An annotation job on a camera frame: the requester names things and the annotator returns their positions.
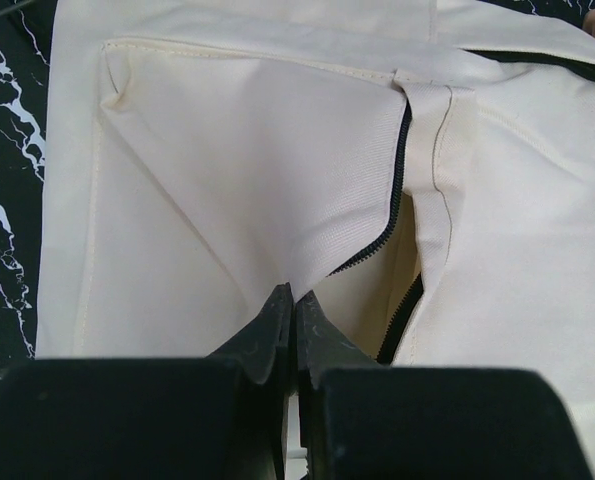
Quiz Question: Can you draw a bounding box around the cream canvas student bag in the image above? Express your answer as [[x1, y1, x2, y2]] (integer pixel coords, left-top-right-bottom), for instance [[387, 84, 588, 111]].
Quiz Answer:
[[36, 1, 595, 475]]

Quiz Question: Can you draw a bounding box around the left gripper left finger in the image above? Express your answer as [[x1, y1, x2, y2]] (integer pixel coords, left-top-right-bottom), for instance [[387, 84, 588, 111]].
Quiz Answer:
[[0, 285, 292, 479]]

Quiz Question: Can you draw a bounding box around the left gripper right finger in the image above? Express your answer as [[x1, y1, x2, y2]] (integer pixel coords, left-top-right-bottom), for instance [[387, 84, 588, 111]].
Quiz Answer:
[[295, 294, 587, 479]]

